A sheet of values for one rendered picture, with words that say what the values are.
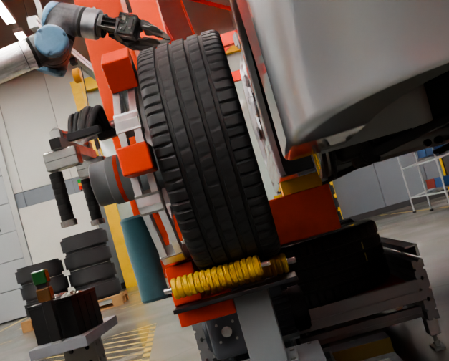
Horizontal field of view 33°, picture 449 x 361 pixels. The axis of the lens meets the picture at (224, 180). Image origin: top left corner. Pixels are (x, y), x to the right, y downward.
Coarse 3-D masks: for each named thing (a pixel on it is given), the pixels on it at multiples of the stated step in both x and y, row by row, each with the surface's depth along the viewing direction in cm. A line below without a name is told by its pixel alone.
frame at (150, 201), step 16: (112, 96) 198; (128, 96) 196; (128, 112) 191; (128, 128) 189; (128, 144) 190; (144, 192) 189; (160, 192) 189; (144, 208) 188; (160, 208) 189; (160, 240) 197; (176, 240) 197; (160, 256) 200; (176, 256) 201
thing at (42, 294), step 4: (44, 288) 211; (48, 288) 211; (36, 292) 211; (40, 292) 211; (44, 292) 211; (48, 292) 211; (52, 292) 213; (40, 296) 211; (44, 296) 211; (48, 296) 211; (52, 296) 212; (40, 300) 211; (44, 300) 211; (48, 300) 211
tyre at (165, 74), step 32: (160, 64) 192; (192, 64) 190; (224, 64) 188; (160, 96) 186; (192, 96) 184; (224, 96) 183; (160, 128) 183; (192, 128) 182; (224, 128) 182; (160, 160) 182; (192, 160) 182; (224, 160) 182; (256, 160) 184; (192, 192) 183; (224, 192) 184; (256, 192) 184; (192, 224) 187; (224, 224) 188; (256, 224) 190; (192, 256) 196; (224, 256) 198
